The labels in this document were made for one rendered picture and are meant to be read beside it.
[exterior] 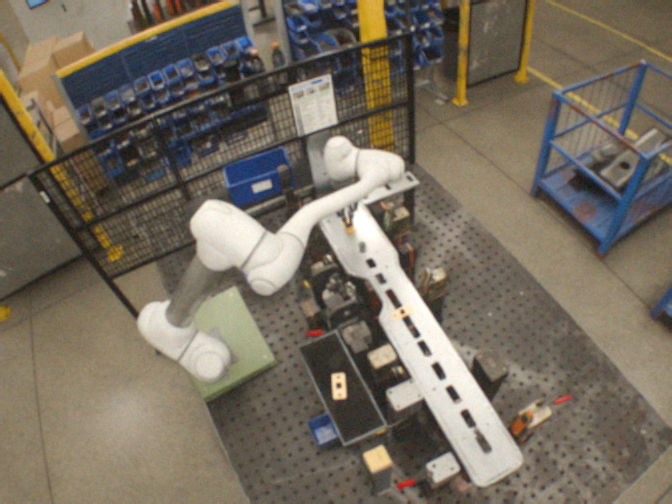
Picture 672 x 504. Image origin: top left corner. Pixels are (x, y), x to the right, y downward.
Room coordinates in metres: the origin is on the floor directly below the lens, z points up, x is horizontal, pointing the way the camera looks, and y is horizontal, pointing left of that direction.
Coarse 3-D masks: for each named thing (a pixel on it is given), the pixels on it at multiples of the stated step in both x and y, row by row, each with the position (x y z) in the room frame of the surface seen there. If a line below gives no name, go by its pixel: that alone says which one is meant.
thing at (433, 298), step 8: (440, 272) 0.98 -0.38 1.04; (432, 280) 0.97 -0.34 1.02; (440, 280) 0.95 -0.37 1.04; (432, 288) 0.94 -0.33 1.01; (440, 288) 0.95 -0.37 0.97; (424, 296) 0.95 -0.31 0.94; (432, 296) 0.94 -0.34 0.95; (440, 296) 0.95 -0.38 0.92; (432, 304) 0.94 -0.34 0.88; (440, 304) 0.96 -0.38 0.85; (432, 312) 0.95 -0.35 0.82; (440, 312) 0.95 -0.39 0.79; (440, 320) 0.95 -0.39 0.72
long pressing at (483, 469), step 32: (320, 224) 1.37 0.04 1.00; (352, 256) 1.17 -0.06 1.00; (384, 256) 1.14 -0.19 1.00; (384, 288) 0.99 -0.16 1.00; (384, 320) 0.85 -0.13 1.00; (416, 320) 0.82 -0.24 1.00; (416, 352) 0.69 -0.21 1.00; (448, 352) 0.66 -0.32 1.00; (448, 384) 0.54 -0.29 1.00; (448, 416) 0.43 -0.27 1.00; (480, 416) 0.40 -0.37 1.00; (480, 448) 0.29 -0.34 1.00; (512, 448) 0.27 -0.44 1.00; (480, 480) 0.19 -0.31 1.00
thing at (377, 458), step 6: (372, 450) 0.33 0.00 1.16; (378, 450) 0.32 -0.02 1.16; (384, 450) 0.32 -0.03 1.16; (366, 456) 0.31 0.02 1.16; (372, 456) 0.31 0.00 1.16; (378, 456) 0.31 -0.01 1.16; (384, 456) 0.30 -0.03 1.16; (372, 462) 0.29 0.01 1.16; (378, 462) 0.29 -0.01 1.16; (384, 462) 0.28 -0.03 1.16; (390, 462) 0.28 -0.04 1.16; (372, 468) 0.27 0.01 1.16; (378, 468) 0.27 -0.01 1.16
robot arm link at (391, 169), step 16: (368, 160) 1.22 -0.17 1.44; (384, 160) 1.21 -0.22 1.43; (400, 160) 1.21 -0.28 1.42; (368, 176) 1.15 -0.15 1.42; (384, 176) 1.17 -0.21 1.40; (400, 176) 1.18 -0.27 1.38; (336, 192) 1.09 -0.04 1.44; (352, 192) 1.08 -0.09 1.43; (368, 192) 1.10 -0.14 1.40; (304, 208) 1.02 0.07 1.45; (320, 208) 1.02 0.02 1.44; (336, 208) 1.04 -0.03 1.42; (288, 224) 0.95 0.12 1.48; (304, 224) 0.95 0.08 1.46; (304, 240) 0.89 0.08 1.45
